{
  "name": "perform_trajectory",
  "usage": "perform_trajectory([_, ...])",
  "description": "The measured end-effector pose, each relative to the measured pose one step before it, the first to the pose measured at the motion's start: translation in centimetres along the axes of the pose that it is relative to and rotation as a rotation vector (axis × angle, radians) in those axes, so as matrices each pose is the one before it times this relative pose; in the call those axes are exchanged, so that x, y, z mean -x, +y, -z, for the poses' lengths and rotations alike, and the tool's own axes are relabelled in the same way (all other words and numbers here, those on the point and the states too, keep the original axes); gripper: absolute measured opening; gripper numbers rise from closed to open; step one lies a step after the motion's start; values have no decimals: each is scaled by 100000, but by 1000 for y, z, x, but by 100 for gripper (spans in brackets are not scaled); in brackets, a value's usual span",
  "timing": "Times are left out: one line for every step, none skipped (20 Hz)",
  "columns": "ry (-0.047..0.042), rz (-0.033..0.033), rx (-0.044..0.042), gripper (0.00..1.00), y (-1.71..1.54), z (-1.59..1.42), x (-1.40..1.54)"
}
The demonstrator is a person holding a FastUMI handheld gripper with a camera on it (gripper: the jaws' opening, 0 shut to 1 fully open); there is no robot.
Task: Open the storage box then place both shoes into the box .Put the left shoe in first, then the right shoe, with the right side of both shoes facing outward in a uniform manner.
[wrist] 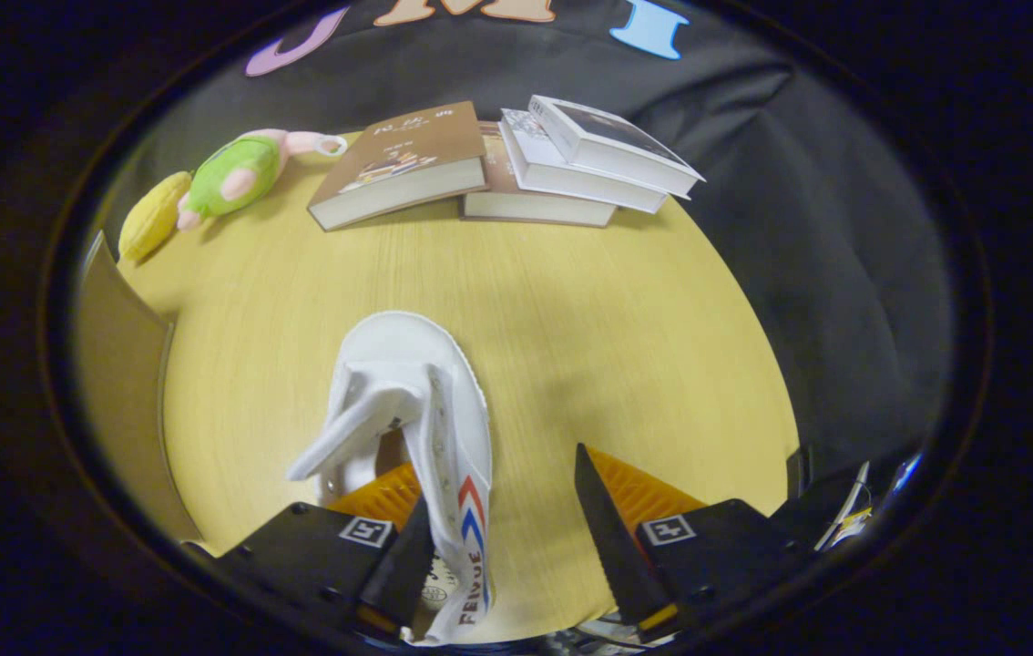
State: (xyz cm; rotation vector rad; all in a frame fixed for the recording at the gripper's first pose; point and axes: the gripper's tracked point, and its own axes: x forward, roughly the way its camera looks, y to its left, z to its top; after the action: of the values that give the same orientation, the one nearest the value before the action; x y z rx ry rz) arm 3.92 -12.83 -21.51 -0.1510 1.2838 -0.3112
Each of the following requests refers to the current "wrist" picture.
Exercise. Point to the white book with dark portrait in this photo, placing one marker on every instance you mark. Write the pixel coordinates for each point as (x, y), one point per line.
(608, 150)

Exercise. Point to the white canvas shoe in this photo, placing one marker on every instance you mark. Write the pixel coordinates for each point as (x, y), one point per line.
(407, 355)

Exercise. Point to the green and pink plush toy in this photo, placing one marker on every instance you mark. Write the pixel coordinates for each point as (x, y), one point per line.
(225, 178)

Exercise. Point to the beige fabric storage box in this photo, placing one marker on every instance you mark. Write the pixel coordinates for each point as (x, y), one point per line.
(120, 383)

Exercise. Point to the black table edge clamp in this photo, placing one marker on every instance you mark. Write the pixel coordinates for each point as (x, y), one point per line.
(799, 469)

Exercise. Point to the yellow plush cushion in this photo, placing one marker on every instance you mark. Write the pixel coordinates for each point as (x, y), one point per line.
(152, 219)

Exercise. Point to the thin white rod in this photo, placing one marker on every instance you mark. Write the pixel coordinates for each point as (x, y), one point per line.
(852, 497)

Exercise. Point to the plain brown cover book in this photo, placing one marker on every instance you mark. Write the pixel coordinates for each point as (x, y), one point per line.
(535, 208)

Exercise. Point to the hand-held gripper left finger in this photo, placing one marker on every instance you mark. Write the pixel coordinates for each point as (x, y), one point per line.
(403, 574)

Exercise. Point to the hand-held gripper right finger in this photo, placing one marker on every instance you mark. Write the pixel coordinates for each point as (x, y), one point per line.
(621, 556)

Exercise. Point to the brown illustrated cover book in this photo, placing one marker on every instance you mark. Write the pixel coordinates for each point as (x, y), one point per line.
(407, 146)

